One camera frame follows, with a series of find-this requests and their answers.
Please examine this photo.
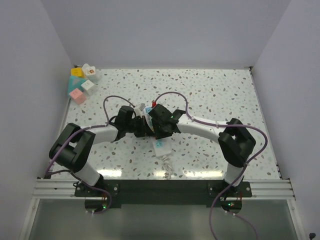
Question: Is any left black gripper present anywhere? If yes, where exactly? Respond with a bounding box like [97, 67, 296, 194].
[125, 115, 155, 138]

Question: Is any white power strip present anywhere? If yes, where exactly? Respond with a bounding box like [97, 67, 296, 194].
[143, 107, 172, 158]

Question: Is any white cube plug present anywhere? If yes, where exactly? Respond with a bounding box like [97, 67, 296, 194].
[81, 79, 97, 96]

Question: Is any pink cube plug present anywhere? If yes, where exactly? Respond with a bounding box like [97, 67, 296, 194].
[69, 88, 87, 105]

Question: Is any teal triangular socket block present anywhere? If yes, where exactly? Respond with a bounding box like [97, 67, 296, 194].
[67, 75, 86, 96]

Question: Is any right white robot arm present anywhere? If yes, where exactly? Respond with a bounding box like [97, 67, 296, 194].
[146, 104, 256, 197]

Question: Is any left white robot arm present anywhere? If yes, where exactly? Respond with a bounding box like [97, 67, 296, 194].
[49, 104, 147, 196]

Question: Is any yellow cube plug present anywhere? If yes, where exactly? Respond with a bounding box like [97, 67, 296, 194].
[70, 67, 85, 78]

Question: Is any white cube with picture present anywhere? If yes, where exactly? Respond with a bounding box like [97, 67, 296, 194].
[81, 63, 100, 83]

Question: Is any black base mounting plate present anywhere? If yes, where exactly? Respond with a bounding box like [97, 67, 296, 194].
[73, 179, 253, 210]

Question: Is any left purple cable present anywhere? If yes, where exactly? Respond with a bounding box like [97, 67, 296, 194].
[44, 95, 136, 216]

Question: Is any aluminium frame rail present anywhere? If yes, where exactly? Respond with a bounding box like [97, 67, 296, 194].
[31, 179, 295, 200]

